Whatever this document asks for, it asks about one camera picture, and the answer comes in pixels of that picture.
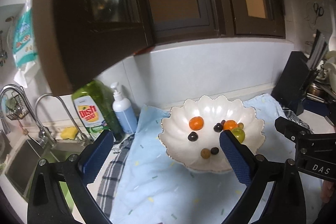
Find green round fruit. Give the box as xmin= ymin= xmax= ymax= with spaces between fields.
xmin=231 ymin=127 xmax=245 ymax=143

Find small dark grape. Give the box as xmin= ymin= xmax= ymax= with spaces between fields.
xmin=210 ymin=147 xmax=219 ymax=155

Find orange tangerine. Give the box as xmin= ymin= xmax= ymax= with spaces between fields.
xmin=223 ymin=120 xmax=238 ymax=130
xmin=189 ymin=116 xmax=204 ymax=131

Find dark plum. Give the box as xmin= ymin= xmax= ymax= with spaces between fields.
xmin=187 ymin=131 xmax=198 ymax=141
xmin=214 ymin=123 xmax=223 ymax=133

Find right chrome faucet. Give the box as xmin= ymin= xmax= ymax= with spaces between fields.
xmin=34 ymin=93 xmax=93 ymax=144

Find chrome faucet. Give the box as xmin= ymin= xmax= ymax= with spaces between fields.
xmin=34 ymin=93 xmax=93 ymax=144
xmin=1 ymin=84 xmax=56 ymax=146

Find yellow sponge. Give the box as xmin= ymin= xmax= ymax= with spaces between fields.
xmin=60 ymin=127 xmax=79 ymax=140

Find stainless steel pot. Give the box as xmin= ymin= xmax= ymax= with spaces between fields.
xmin=306 ymin=82 xmax=335 ymax=103

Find checkered dish towel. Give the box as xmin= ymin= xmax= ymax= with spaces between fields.
xmin=96 ymin=105 xmax=314 ymax=217

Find green plastic basin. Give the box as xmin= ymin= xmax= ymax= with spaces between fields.
xmin=58 ymin=181 xmax=74 ymax=214

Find left chrome faucet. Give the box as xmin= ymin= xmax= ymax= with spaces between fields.
xmin=1 ymin=84 xmax=56 ymax=146

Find cream ceramic teapot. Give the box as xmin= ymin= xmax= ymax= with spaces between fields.
xmin=317 ymin=51 xmax=335 ymax=81

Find black knife block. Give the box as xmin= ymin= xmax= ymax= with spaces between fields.
xmin=270 ymin=29 xmax=330 ymax=117

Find green dish soap bottle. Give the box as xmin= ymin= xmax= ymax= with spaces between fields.
xmin=71 ymin=80 xmax=125 ymax=144

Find white blue pump bottle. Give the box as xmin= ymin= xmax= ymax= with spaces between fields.
xmin=110 ymin=82 xmax=137 ymax=134

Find white scalloped ceramic bowl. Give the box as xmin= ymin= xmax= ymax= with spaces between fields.
xmin=158 ymin=95 xmax=265 ymax=173

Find stainless steel sink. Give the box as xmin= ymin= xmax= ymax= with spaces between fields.
xmin=1 ymin=134 xmax=92 ymax=201

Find light blue cloth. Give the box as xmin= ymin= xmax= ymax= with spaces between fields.
xmin=109 ymin=92 xmax=324 ymax=224

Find black scissors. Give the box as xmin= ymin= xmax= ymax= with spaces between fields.
xmin=313 ymin=2 xmax=324 ymax=26

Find plastic wipes package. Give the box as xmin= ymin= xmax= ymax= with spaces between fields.
xmin=13 ymin=0 xmax=40 ymax=88

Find wire sink caddy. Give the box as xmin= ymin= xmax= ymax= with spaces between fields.
xmin=6 ymin=93 xmax=29 ymax=121

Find dark wooden wall cabinet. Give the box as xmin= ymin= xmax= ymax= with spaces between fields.
xmin=33 ymin=0 xmax=285 ymax=96

